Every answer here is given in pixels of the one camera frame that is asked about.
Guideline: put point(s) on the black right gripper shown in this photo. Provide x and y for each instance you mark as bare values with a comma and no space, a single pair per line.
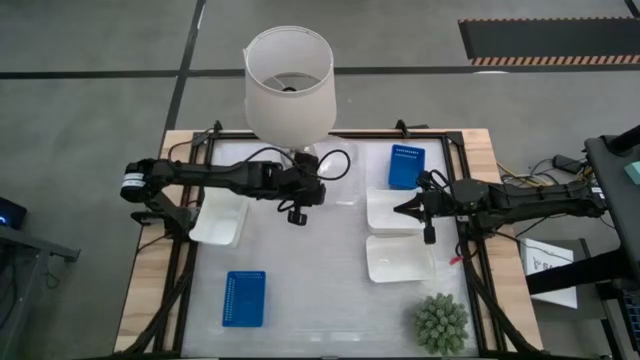
442,205

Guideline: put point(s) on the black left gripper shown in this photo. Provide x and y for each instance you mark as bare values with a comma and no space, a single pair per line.
292,187

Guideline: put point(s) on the white plastic basket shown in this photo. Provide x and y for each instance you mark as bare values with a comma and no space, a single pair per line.
220,220
400,260
387,222

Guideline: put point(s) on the blue slotted plastic basket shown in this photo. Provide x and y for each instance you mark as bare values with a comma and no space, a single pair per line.
406,167
246,300

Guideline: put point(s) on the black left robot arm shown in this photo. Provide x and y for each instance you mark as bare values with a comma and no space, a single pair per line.
210,175

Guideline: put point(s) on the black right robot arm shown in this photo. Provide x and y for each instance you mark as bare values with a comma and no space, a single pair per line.
525,200

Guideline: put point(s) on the clear plastic container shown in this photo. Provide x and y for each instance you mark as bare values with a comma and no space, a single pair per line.
350,190

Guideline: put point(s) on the red tag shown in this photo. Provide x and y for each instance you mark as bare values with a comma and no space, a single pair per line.
455,260

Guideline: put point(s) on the white shade table lamp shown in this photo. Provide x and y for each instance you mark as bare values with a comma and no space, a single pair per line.
290,110

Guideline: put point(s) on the green artificial succulent plant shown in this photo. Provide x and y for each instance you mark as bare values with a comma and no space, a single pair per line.
441,324

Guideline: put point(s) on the white table cover sheet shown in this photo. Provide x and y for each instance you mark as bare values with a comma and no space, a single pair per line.
300,310

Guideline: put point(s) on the black power adapter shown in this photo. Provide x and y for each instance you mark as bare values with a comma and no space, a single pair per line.
566,164

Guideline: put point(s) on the white printed paper box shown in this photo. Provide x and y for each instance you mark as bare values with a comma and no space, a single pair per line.
560,299

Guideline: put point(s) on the black stand leg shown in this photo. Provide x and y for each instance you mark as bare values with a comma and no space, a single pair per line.
575,272

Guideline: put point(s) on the black hazard-striped floor mat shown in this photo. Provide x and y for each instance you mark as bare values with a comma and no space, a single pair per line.
550,37

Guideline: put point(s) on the teal block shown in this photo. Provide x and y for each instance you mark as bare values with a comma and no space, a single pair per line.
634,172

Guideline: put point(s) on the blue crate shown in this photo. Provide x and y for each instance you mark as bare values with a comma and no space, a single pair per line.
632,315

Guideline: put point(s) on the grey metal stand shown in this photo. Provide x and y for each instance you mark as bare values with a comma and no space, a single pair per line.
30,245

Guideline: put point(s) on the black device with blue light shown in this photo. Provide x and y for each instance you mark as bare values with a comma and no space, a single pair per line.
11,212

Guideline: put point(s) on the black metal table frame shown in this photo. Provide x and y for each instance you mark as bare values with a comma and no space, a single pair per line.
380,134

